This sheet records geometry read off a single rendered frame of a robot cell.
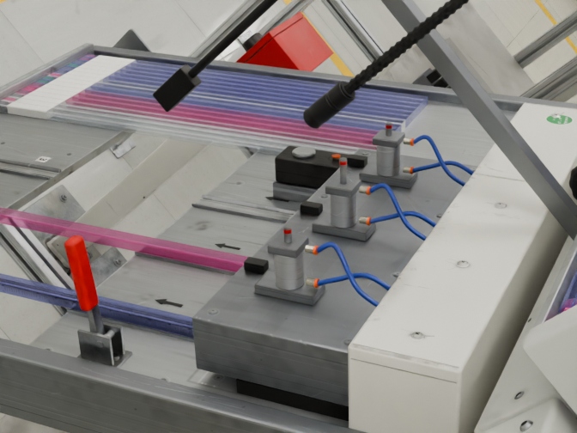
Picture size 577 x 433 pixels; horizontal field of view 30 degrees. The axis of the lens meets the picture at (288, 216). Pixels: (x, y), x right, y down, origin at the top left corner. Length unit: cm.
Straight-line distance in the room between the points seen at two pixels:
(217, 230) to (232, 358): 27
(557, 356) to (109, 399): 36
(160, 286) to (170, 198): 166
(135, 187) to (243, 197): 101
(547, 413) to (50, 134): 82
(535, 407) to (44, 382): 39
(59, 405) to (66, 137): 51
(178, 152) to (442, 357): 136
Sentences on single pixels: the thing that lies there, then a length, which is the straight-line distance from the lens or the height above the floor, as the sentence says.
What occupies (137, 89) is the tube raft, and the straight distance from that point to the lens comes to 142.
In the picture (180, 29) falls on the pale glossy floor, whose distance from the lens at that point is 304.
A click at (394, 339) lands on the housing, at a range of 74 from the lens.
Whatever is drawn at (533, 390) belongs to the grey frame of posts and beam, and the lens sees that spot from 70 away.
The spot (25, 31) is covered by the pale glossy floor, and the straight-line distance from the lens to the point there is 267.
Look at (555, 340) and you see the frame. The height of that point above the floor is 141.
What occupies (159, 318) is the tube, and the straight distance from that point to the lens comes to 91.
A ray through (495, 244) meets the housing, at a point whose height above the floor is 130.
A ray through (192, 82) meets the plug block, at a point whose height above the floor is 114.
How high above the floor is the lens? 171
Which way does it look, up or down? 36 degrees down
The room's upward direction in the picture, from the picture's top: 54 degrees clockwise
